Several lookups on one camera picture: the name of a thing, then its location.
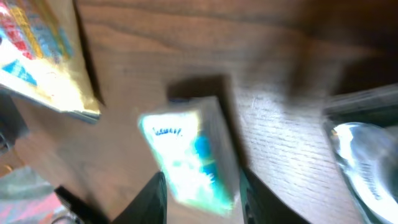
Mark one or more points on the yellow chips bag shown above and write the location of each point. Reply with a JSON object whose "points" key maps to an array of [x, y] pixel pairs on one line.
{"points": [[42, 58]]}

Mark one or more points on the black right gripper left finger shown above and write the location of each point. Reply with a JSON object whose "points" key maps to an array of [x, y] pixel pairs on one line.
{"points": [[149, 206]]}

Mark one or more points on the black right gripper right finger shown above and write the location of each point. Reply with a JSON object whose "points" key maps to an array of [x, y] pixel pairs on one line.
{"points": [[260, 205]]}

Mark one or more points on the dark green round-label packet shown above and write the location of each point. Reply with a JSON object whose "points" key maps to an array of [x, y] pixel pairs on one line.
{"points": [[361, 128]]}

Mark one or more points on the green tissue pack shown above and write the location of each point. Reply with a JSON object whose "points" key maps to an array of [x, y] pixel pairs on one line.
{"points": [[192, 145]]}

